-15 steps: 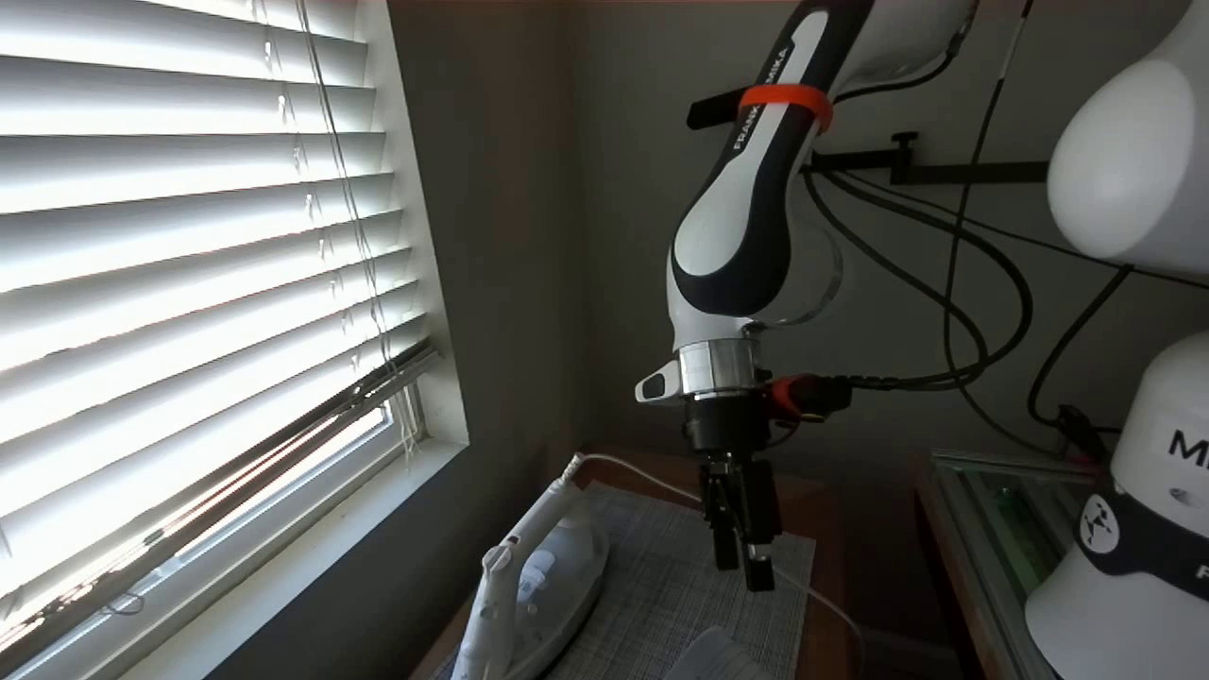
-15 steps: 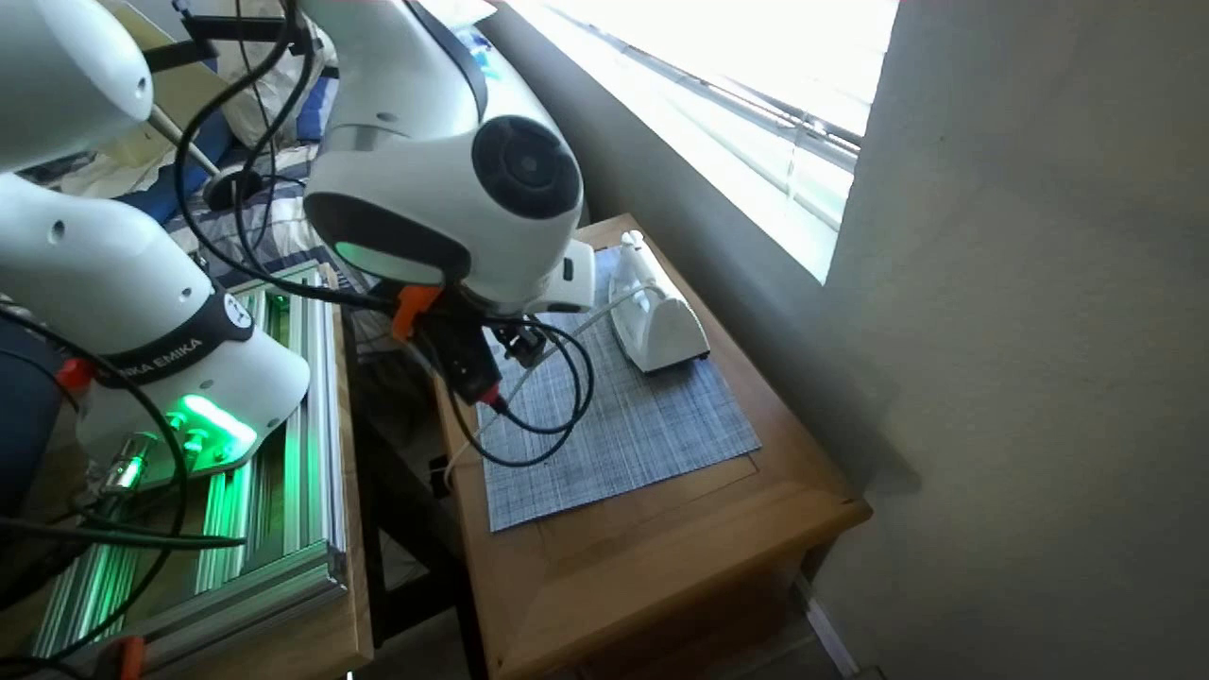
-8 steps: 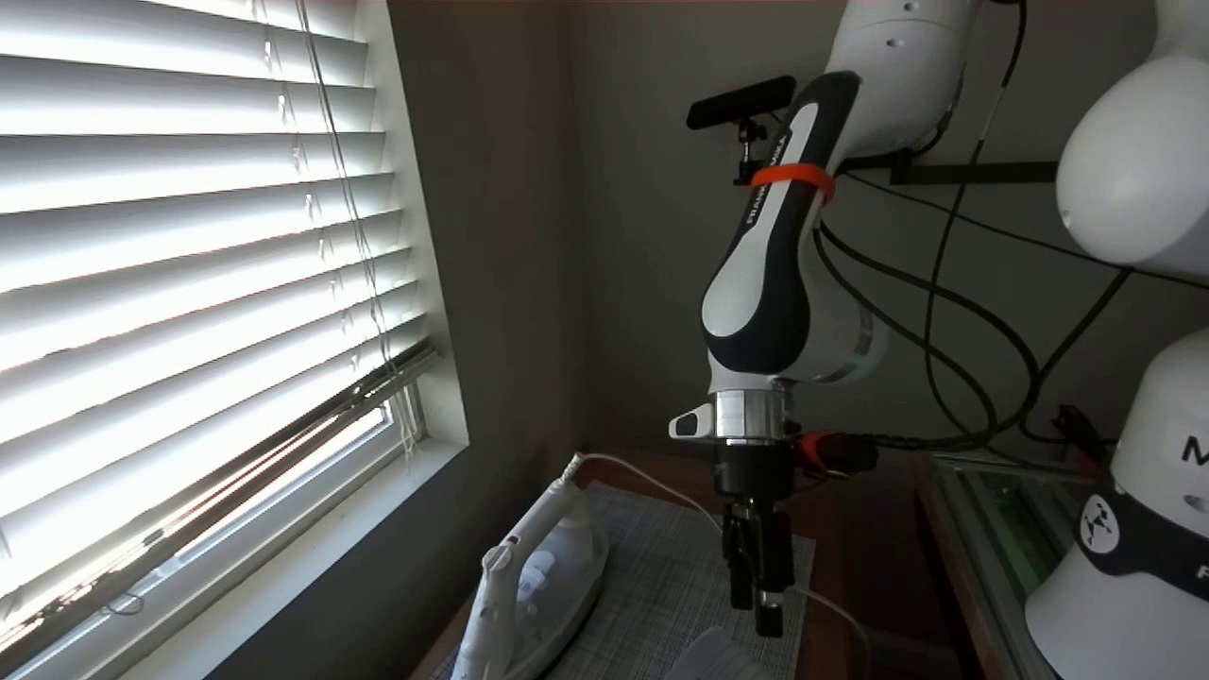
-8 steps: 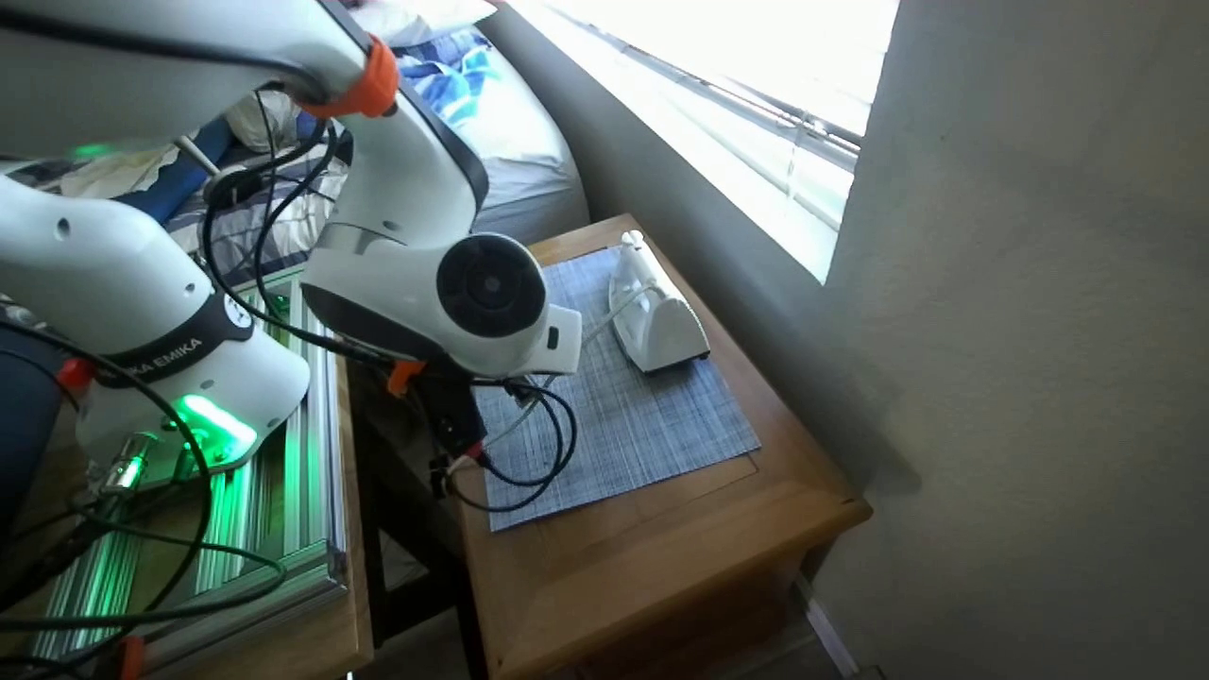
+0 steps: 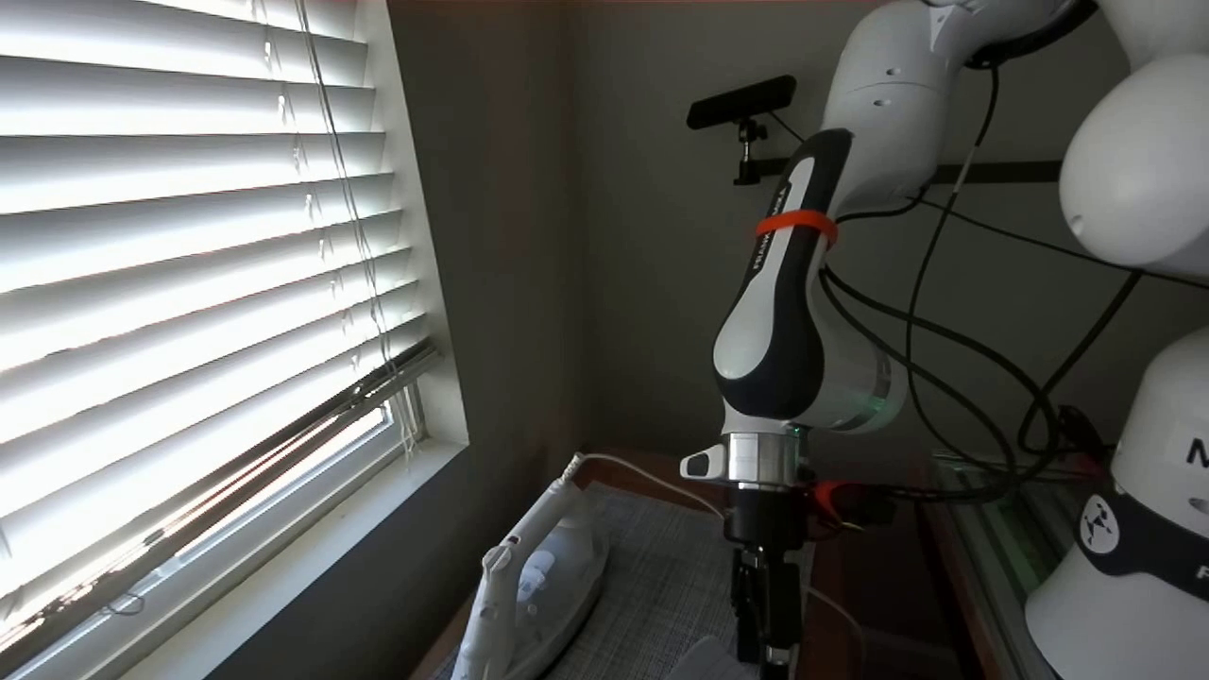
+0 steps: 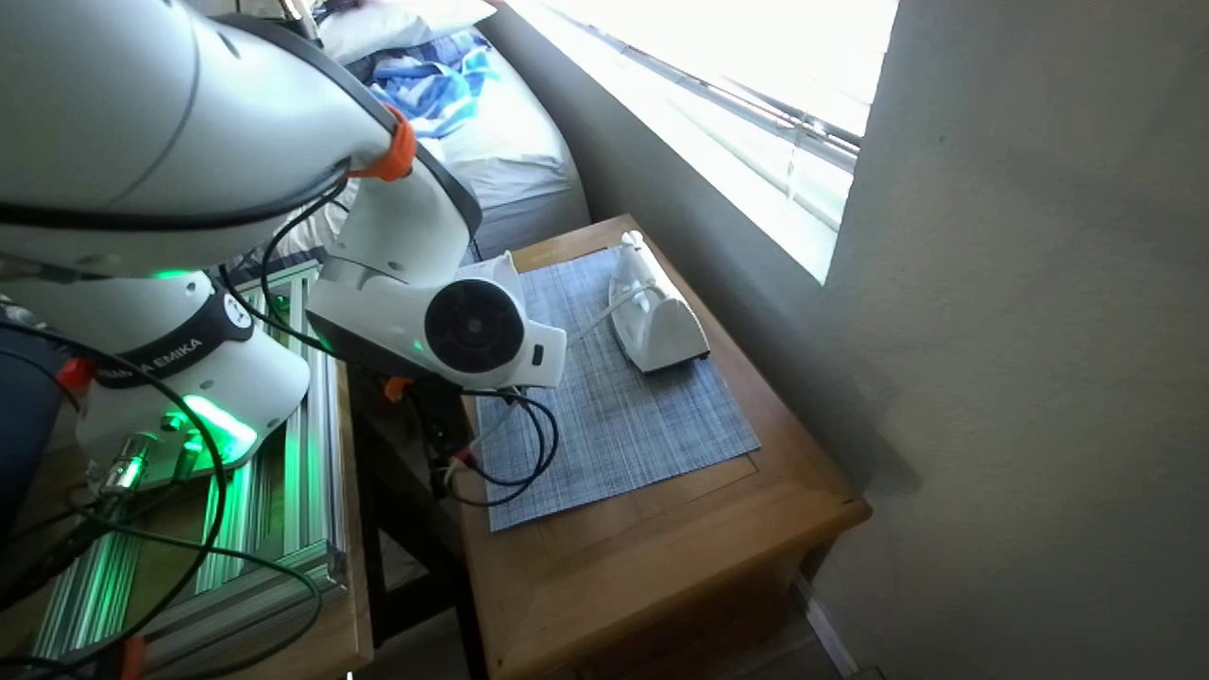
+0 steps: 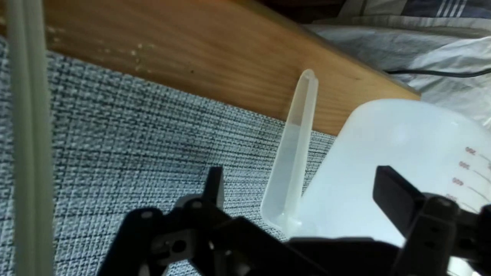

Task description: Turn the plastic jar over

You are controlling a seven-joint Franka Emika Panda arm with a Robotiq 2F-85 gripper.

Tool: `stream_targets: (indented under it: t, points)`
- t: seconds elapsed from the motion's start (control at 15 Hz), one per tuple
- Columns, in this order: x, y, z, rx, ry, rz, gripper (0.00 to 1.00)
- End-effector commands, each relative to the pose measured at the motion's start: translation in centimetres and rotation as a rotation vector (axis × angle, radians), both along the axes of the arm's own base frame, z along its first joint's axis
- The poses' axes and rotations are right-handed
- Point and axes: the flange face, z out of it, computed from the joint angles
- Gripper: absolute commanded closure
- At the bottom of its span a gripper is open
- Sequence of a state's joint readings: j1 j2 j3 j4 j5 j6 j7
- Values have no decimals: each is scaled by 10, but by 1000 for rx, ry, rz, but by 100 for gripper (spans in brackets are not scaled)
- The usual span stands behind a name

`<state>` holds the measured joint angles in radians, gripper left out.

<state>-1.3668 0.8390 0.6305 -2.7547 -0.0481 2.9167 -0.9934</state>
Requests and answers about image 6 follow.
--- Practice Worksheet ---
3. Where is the white folded cloth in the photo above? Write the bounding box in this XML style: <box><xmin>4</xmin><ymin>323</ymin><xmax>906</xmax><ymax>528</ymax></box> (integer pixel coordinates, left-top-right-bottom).
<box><xmin>605</xmin><ymin>230</ymin><xmax>718</xmax><ymax>381</ymax></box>

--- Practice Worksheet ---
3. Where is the grey checked fabric mat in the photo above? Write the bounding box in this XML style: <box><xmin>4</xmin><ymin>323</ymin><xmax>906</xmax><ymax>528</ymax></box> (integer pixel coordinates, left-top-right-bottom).
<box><xmin>481</xmin><ymin>241</ymin><xmax>765</xmax><ymax>537</ymax></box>

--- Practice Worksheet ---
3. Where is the wooden side table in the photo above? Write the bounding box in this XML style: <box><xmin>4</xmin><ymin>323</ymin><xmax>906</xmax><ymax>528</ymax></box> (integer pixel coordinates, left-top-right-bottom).
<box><xmin>421</xmin><ymin>213</ymin><xmax>878</xmax><ymax>680</ymax></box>

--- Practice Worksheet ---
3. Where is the blue patterned cloth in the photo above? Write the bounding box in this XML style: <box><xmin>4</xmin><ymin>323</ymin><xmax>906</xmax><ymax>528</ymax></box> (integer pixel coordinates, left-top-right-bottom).
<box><xmin>359</xmin><ymin>27</ymin><xmax>498</xmax><ymax>145</ymax></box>

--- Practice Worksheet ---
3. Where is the small red knob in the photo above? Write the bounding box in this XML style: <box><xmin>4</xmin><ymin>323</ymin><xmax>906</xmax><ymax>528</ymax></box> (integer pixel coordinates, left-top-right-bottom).
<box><xmin>54</xmin><ymin>352</ymin><xmax>97</xmax><ymax>401</ymax></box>

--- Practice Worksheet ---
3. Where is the dark blue bin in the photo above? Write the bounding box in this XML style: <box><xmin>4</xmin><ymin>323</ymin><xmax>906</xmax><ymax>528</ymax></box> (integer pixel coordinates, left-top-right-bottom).
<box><xmin>0</xmin><ymin>305</ymin><xmax>67</xmax><ymax>537</ymax></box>

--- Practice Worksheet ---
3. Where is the white iron power cord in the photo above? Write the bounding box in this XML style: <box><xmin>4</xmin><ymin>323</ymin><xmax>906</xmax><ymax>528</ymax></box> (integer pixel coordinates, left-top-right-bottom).
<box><xmin>572</xmin><ymin>281</ymin><xmax>634</xmax><ymax>340</ymax></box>

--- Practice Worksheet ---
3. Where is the black cable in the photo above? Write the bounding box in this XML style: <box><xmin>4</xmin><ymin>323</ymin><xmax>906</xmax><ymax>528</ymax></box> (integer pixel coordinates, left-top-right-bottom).
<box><xmin>0</xmin><ymin>309</ymin><xmax>334</xmax><ymax>673</ymax></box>
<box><xmin>430</xmin><ymin>381</ymin><xmax>566</xmax><ymax>510</ymax></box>

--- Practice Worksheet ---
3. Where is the white window frame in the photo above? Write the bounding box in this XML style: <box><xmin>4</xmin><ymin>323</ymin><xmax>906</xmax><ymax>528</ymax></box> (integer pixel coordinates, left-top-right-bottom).
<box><xmin>503</xmin><ymin>0</ymin><xmax>906</xmax><ymax>288</ymax></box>

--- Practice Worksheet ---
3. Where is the orange clamp handle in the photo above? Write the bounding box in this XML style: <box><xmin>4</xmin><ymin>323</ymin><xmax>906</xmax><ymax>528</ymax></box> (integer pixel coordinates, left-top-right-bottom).
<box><xmin>106</xmin><ymin>630</ymin><xmax>156</xmax><ymax>680</ymax></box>

